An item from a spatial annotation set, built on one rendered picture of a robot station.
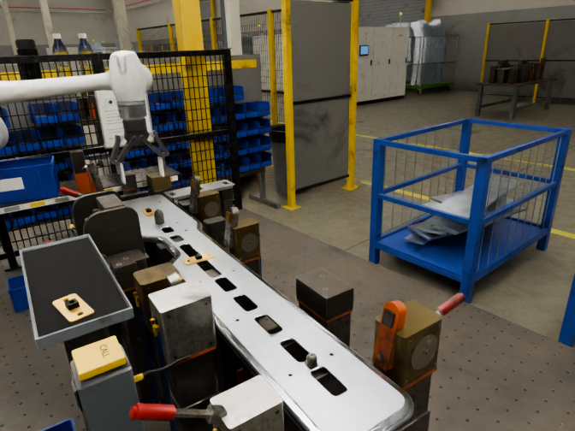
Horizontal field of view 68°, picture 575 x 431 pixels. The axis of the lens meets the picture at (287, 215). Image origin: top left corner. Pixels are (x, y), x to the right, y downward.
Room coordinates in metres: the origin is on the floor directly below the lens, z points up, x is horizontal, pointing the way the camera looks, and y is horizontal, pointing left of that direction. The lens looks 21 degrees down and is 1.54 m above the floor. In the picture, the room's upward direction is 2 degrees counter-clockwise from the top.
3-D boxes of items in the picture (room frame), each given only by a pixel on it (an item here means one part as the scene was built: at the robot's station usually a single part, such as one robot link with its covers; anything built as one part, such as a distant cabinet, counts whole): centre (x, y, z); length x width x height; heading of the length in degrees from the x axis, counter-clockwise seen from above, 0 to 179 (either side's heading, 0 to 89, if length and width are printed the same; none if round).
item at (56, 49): (1.95, 0.94, 1.53); 0.07 x 0.07 x 0.20
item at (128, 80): (1.48, 0.51, 1.48); 0.13 x 0.11 x 0.16; 7
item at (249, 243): (1.23, 0.13, 0.87); 0.12 x 0.07 x 0.35; 123
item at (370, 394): (1.06, 0.24, 1.00); 1.38 x 0.22 x 0.02; 33
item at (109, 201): (1.05, 0.48, 0.94); 0.18 x 0.13 x 0.49; 33
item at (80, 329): (0.70, 0.41, 1.16); 0.37 x 0.14 x 0.02; 33
